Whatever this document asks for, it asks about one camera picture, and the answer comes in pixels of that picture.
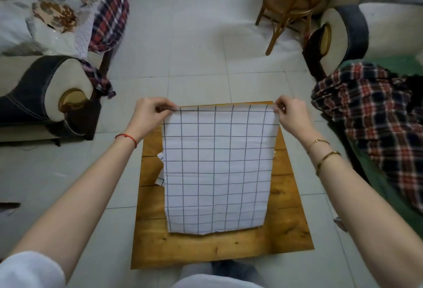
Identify person's left hand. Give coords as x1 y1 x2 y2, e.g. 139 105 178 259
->
124 97 181 141

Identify person's right hand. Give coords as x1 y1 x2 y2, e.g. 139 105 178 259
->
273 95 323 148

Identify pile of grid cloths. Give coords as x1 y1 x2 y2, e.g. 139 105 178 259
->
155 151 167 187

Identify person's right forearm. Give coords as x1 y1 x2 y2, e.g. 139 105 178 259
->
305 139 423 288

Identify person's left forearm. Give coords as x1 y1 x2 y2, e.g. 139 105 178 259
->
6 137 138 282

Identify person's denim trousers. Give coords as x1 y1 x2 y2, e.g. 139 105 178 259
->
180 259 265 280

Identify person's white shirt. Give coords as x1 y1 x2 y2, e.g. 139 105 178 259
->
0 251 265 288

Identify gold bangle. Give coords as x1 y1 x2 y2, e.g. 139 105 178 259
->
315 151 341 177

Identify red plaid blanket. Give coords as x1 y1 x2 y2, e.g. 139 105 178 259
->
311 61 423 204

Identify small plaid cloth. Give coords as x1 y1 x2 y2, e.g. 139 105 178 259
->
78 0 130 99

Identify rattan chair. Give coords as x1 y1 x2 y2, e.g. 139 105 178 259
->
255 0 353 56

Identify green cloth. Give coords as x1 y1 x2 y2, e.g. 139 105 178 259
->
343 56 423 242

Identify cream and denim armchair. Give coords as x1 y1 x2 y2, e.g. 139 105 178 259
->
0 0 130 146

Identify long cream and denim sofa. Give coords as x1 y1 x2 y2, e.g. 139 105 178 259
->
302 2 423 242

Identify floral patterned blanket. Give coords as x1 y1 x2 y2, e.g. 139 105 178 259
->
0 0 115 57

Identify wooden table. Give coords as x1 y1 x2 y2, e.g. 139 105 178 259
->
130 100 315 270

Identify red string bracelet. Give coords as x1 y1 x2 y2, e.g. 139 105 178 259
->
115 133 138 149

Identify thin gold chain bracelet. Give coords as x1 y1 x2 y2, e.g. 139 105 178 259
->
305 139 331 155

